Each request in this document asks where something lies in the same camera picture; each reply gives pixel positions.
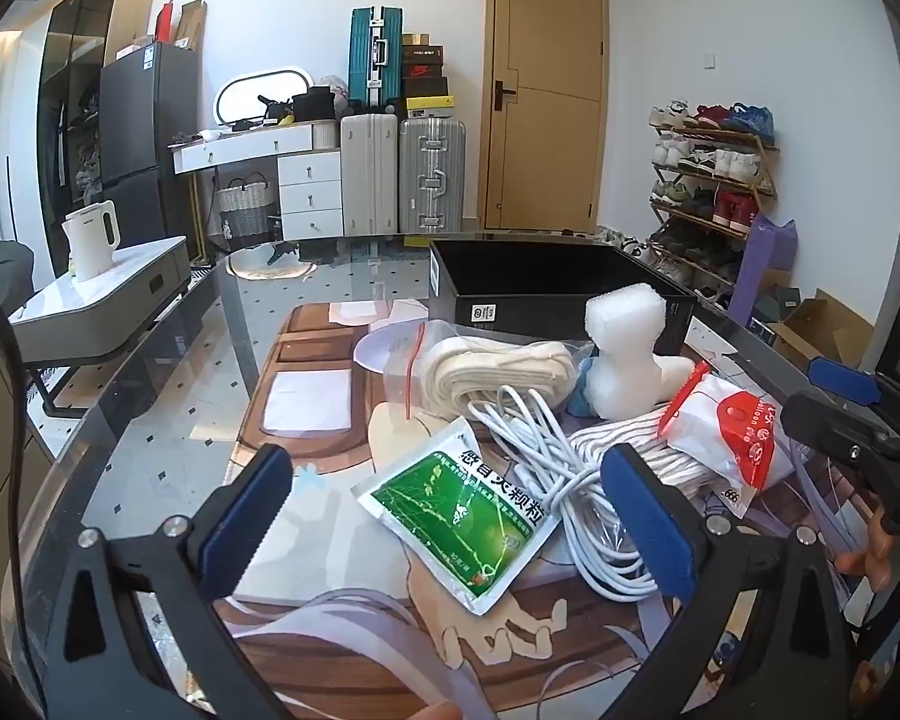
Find red white balloon bag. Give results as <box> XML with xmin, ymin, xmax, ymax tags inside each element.
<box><xmin>656</xmin><ymin>361</ymin><xmax>790</xmax><ymax>518</ymax></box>

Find white foam block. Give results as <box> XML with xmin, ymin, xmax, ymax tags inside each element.
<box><xmin>583</xmin><ymin>283</ymin><xmax>696</xmax><ymax>422</ymax></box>

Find white cable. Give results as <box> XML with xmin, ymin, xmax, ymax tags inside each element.
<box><xmin>466</xmin><ymin>382</ymin><xmax>682</xmax><ymax>605</ymax></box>

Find green medicine packet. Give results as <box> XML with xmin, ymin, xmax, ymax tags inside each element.
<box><xmin>352</xmin><ymin>418</ymin><xmax>557</xmax><ymax>616</ymax></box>

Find bagged cream rope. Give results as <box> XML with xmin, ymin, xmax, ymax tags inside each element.
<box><xmin>380</xmin><ymin>319</ymin><xmax>580</xmax><ymax>423</ymax></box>

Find white blue plush toy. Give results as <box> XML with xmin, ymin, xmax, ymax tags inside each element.
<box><xmin>566</xmin><ymin>356</ymin><xmax>595</xmax><ymax>419</ymax></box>

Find right hand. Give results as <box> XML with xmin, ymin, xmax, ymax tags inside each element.
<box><xmin>836</xmin><ymin>505</ymin><xmax>896</xmax><ymax>592</ymax></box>

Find left hand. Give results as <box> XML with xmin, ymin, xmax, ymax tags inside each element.
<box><xmin>409</xmin><ymin>700</ymin><xmax>463</xmax><ymax>720</ymax></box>

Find brown cardboard box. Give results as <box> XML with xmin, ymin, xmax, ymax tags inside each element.
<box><xmin>770</xmin><ymin>289</ymin><xmax>873</xmax><ymax>371</ymax></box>

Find purple paper bag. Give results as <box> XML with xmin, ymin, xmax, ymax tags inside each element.
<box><xmin>728</xmin><ymin>213</ymin><xmax>798</xmax><ymax>327</ymax></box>

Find anime printed table mat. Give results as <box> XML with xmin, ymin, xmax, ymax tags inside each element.
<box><xmin>186</xmin><ymin>297</ymin><xmax>865</xmax><ymax>720</ymax></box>

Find wooden shoe rack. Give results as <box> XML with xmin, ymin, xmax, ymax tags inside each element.
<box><xmin>647</xmin><ymin>99</ymin><xmax>777</xmax><ymax>310</ymax></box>

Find black cardboard box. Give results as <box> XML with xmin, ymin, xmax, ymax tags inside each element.
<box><xmin>429</xmin><ymin>238</ymin><xmax>696</xmax><ymax>355</ymax></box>

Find white low side table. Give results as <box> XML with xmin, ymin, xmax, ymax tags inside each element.
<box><xmin>9</xmin><ymin>236</ymin><xmax>191</xmax><ymax>419</ymax></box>

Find dark grey beanbag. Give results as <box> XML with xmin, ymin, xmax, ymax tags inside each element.
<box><xmin>0</xmin><ymin>241</ymin><xmax>35</xmax><ymax>316</ymax></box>

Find white electric kettle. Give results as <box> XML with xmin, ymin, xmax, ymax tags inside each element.
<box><xmin>63</xmin><ymin>200</ymin><xmax>121</xmax><ymax>281</ymax></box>

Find wooden door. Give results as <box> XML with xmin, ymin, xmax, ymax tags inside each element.
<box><xmin>478</xmin><ymin>0</ymin><xmax>610</xmax><ymax>232</ymax></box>

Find silver suitcase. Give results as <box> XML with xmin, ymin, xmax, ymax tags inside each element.
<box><xmin>398</xmin><ymin>117</ymin><xmax>466</xmax><ymax>234</ymax></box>

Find woven laundry basket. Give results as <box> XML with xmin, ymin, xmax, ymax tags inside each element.
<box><xmin>215</xmin><ymin>172</ymin><xmax>276</xmax><ymax>241</ymax></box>

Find stacked shoe boxes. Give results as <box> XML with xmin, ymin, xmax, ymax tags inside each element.
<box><xmin>401</xmin><ymin>32</ymin><xmax>455</xmax><ymax>119</ymax></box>

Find white suitcase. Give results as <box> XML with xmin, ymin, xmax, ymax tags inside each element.
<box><xmin>341</xmin><ymin>114</ymin><xmax>398</xmax><ymax>238</ymax></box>

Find white drawer cabinet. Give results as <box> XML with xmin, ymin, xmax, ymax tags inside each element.
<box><xmin>278</xmin><ymin>149</ymin><xmax>343</xmax><ymax>241</ymax></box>

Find white vanity desk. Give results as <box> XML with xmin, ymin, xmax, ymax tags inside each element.
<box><xmin>170</xmin><ymin>121</ymin><xmax>341</xmax><ymax>252</ymax></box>

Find black refrigerator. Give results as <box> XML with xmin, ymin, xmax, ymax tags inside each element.
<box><xmin>98</xmin><ymin>43</ymin><xmax>199</xmax><ymax>254</ymax></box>

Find teal suitcase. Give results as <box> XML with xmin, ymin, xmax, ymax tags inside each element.
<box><xmin>347</xmin><ymin>5</ymin><xmax>403</xmax><ymax>114</ymax></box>

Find oval vanity mirror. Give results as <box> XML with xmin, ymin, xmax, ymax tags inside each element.
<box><xmin>212</xmin><ymin>67</ymin><xmax>313</xmax><ymax>132</ymax></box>

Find black glass cabinet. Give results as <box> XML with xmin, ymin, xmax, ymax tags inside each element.
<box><xmin>37</xmin><ymin>0</ymin><xmax>152</xmax><ymax>275</ymax></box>

